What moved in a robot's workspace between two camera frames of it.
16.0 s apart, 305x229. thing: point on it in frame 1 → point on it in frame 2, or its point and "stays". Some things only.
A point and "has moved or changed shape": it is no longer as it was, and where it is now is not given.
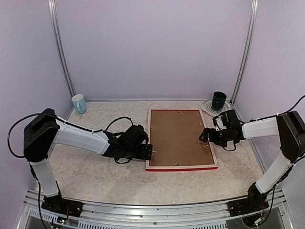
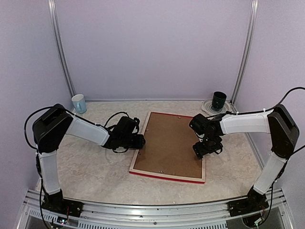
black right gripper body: x=220 y=139 → x=209 y=146
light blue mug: x=79 y=103 stays
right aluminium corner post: x=249 y=44 stays
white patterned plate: x=207 y=106 stays
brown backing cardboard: x=175 y=135 has moved or changed shape
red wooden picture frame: x=148 y=168 has moved or changed shape
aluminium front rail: x=98 y=215 stays
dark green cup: x=218 y=99 stays
